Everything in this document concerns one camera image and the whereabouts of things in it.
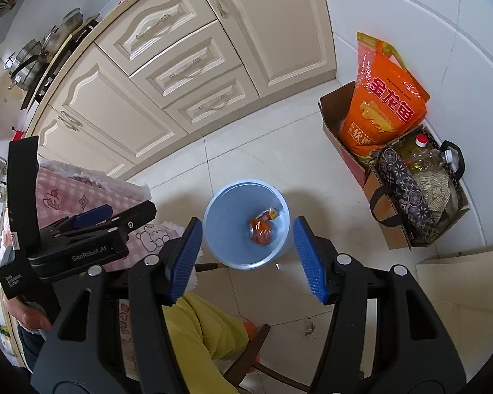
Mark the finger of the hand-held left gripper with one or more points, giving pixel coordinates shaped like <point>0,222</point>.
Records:
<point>92,215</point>
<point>135,217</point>

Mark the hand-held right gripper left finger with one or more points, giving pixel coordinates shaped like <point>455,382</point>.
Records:
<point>185,254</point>

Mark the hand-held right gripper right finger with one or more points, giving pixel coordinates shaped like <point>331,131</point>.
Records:
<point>310,254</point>

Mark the blue plastic trash bin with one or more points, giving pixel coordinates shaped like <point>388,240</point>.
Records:
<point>230,213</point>

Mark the person's left hand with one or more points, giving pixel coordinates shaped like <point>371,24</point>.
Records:
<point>26,314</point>

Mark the pink checkered fringed tablecloth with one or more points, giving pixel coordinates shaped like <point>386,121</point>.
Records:
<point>65,188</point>

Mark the crumpled orange snack wrapper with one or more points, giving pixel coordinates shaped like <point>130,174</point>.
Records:
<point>261,233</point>

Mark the yellow red candy wrapper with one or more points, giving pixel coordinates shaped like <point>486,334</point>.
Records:
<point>269,214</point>

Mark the cream cabinet door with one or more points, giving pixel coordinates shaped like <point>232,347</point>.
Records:
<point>279,28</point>
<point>86,143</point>
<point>107,102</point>

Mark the yellow cloth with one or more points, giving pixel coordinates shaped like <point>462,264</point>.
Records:
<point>197,336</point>

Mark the cream kitchen cabinet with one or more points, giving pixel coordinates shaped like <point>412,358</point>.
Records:
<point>107,102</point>

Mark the dark wooden chair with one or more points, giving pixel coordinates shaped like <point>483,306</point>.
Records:
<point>250,357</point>

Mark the black gas stove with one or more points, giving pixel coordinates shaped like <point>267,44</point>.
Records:
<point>53,74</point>

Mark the brown cardboard box red edge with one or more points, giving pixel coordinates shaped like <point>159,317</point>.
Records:
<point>332,123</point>

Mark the steel pot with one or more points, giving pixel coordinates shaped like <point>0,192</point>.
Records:
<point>24,63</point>

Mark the beige patterned sack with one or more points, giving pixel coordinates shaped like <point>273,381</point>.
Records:
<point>433,191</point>

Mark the cream cabinet drawer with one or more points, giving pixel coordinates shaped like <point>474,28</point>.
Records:
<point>189,61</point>
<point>156,24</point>
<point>213,100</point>

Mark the cooking oil bottle red cap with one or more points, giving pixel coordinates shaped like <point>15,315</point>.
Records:
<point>415,152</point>

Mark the clear bottle white cap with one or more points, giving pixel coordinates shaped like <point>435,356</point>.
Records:
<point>443,160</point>

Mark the orange rice bag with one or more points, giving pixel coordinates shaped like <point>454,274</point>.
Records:
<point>386,102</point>

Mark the steel wok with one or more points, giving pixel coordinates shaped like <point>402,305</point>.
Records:
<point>61,28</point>

